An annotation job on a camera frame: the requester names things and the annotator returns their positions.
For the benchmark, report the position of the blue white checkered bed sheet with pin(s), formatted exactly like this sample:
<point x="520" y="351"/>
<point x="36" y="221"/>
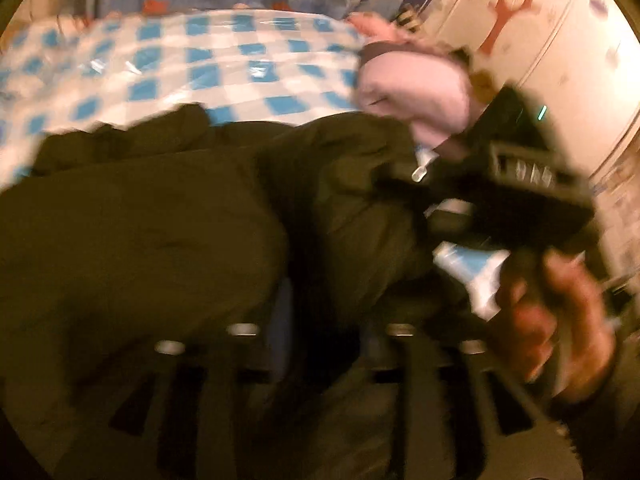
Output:
<point x="200" y="60"/>

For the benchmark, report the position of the white wardrobe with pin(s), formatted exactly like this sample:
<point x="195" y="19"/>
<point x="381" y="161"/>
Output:
<point x="575" y="60"/>

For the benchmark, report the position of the pink cloth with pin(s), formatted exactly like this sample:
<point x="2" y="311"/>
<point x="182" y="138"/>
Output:
<point x="415" y="90"/>

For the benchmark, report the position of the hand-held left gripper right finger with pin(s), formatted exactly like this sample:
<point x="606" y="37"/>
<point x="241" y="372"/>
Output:
<point x="440" y="410"/>

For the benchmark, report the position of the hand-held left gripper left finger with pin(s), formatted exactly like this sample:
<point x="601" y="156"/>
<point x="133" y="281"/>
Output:
<point x="220" y="385"/>

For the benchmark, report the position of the person's right hand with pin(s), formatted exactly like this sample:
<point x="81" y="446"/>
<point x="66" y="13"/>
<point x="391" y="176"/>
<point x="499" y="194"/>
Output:
<point x="565" y="330"/>

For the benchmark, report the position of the dark olive jacket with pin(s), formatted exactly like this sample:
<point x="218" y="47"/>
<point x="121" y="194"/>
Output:
<point x="150" y="235"/>

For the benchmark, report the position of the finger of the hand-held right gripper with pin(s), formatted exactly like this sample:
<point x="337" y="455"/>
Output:
<point x="405" y="180"/>

